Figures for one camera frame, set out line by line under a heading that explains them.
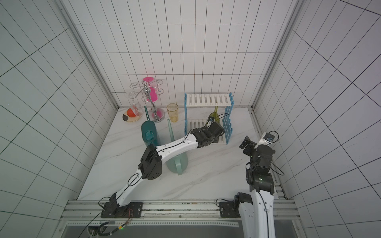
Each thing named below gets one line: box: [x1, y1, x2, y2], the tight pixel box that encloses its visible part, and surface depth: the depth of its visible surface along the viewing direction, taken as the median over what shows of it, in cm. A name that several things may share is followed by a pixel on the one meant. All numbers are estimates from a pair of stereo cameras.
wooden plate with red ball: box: [122, 107, 143, 123], surface depth 113 cm
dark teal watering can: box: [140, 105, 160, 147], surface depth 86 cm
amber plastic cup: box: [166, 103, 179, 123], surface depth 107 cm
